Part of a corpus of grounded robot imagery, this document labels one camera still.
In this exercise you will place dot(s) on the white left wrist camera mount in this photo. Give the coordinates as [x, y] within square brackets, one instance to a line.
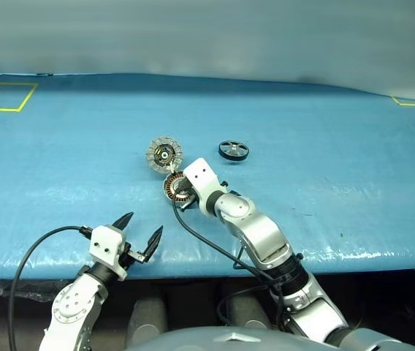
[106, 243]

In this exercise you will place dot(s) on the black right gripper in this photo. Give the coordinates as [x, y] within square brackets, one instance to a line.
[190, 199]

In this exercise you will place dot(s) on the silver motor housing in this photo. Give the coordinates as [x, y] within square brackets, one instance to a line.
[172, 184]

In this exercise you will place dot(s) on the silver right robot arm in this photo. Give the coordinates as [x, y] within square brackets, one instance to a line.
[262, 234]

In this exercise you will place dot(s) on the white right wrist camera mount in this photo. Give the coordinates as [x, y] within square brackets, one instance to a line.
[202, 179]

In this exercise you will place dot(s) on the dark rounded shape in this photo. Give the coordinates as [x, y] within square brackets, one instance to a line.
[147, 321]
[247, 311]

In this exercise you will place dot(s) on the blue table cover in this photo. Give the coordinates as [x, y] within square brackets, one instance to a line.
[83, 164]

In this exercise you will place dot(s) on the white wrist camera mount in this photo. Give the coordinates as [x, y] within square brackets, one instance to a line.
[202, 179]
[106, 243]

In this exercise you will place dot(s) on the silver finned motor lid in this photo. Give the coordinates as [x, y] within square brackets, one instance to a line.
[163, 154]

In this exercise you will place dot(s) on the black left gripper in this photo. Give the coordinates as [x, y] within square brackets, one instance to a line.
[131, 256]

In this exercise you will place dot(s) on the black spoked rotor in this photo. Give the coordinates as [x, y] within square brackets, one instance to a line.
[234, 150]

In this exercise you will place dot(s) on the grey robot torso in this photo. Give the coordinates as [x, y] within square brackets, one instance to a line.
[229, 340]

